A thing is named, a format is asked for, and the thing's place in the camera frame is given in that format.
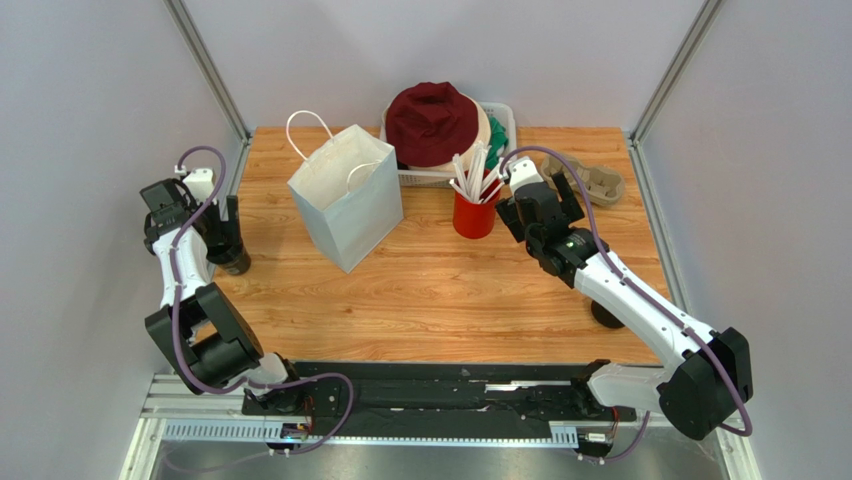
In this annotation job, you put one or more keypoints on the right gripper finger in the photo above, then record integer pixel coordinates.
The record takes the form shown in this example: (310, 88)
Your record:
(508, 212)
(569, 203)

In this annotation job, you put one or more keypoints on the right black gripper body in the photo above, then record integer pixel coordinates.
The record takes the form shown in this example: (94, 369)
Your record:
(538, 212)

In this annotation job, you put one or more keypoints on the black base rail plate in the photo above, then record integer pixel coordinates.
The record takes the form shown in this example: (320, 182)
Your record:
(438, 400)

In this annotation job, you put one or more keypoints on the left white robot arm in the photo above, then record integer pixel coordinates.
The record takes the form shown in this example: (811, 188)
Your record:
(198, 330)

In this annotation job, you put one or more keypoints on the beige hat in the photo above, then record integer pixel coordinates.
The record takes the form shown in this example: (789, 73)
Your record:
(482, 139)

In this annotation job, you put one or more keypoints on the white paper bag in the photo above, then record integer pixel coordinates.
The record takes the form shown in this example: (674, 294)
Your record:
(348, 194)

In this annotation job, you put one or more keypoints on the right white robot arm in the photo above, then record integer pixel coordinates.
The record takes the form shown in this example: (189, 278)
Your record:
(704, 375)

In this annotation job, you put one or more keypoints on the red cup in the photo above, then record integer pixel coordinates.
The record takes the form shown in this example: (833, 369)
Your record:
(476, 220)

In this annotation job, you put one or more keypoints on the bottom pulp cup carrier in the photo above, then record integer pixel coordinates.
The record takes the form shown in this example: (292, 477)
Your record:
(604, 186)

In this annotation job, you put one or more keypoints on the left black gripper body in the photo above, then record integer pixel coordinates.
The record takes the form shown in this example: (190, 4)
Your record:
(217, 232)

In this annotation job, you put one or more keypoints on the maroon bucket hat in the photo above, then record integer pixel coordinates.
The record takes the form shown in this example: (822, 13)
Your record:
(430, 123)

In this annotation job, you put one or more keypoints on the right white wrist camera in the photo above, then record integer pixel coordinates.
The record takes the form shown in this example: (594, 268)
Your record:
(520, 172)

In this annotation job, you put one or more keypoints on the green cloth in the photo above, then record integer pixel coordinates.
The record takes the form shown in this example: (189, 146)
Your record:
(497, 143)

